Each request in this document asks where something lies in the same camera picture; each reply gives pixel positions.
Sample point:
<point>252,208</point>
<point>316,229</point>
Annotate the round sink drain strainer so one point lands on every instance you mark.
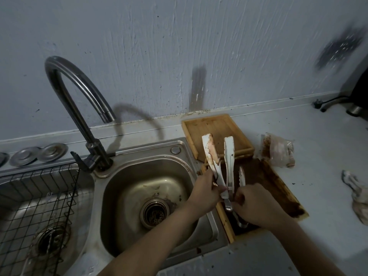
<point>53,240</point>
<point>155,214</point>

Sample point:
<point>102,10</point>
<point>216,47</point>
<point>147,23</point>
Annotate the person's left hand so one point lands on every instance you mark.
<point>202,194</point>

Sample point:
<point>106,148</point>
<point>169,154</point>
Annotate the curved steel faucet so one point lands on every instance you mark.
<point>64,91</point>

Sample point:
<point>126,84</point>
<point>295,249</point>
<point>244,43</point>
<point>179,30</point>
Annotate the person's right fingers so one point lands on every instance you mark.
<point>239,198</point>

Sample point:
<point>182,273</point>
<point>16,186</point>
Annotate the person's left fingers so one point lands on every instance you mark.
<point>218,192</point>

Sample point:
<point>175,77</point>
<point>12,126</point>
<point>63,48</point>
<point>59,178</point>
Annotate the round metal sink lid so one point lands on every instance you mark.
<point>53,152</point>
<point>24,156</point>

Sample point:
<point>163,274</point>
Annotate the black kitchen appliance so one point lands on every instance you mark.
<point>360,94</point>

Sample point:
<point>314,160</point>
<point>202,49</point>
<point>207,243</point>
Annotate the crumpled dirty cloth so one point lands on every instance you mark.
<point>359,198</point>

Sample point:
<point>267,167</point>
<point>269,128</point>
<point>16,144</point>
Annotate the person's right hand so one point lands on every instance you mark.
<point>258,206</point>

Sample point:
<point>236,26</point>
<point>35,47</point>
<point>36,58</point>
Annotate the small round sink hole cap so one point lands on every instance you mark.
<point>175,149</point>

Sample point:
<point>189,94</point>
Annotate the clean wooden tray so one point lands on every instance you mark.
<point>215,127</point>

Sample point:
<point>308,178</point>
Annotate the white stained kitchen tongs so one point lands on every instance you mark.
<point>229,158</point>

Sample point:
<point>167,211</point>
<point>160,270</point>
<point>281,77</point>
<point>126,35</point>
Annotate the crumpled clear plastic bag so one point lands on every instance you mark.
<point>279,150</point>

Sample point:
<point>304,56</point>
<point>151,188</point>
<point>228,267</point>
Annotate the white serrated kitchen tongs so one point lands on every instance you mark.
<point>242,176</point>

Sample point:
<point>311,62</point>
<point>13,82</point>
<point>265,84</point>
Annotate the person's right forearm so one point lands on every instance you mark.
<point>304,250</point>

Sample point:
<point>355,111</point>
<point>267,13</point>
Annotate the person's left forearm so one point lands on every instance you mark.
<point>155,244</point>

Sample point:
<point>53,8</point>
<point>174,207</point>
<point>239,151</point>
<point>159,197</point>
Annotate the stainless steel double sink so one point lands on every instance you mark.
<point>129,181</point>

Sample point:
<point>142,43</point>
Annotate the dirty stained wooden tray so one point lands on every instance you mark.
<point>273,186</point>

